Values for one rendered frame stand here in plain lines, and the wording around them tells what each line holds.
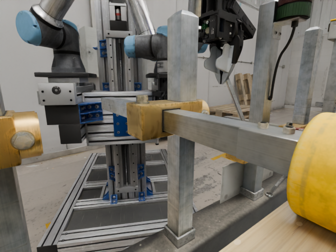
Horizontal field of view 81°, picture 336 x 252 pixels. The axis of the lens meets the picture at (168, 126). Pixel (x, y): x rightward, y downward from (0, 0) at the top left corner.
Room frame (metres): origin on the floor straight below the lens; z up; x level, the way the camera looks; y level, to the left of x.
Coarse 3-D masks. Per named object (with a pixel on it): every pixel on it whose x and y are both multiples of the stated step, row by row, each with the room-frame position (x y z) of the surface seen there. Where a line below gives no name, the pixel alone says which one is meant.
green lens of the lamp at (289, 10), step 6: (282, 6) 0.43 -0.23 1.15; (288, 6) 0.42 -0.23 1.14; (294, 6) 0.41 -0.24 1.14; (300, 6) 0.41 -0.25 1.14; (306, 6) 0.41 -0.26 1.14; (276, 12) 0.45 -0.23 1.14; (282, 12) 0.43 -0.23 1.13; (288, 12) 0.42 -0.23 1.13; (294, 12) 0.41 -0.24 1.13; (300, 12) 0.41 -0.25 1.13; (306, 12) 0.41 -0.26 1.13; (276, 18) 0.44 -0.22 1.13
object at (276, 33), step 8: (304, 0) 0.41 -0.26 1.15; (288, 16) 0.42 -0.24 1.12; (296, 16) 0.42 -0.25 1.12; (304, 16) 0.42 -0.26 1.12; (280, 24) 0.46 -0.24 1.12; (296, 24) 0.43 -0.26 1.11; (272, 32) 0.45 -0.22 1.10; (280, 32) 0.46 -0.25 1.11; (288, 40) 0.44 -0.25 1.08; (280, 56) 0.45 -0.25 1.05; (272, 80) 0.46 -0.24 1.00; (272, 88) 0.46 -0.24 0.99
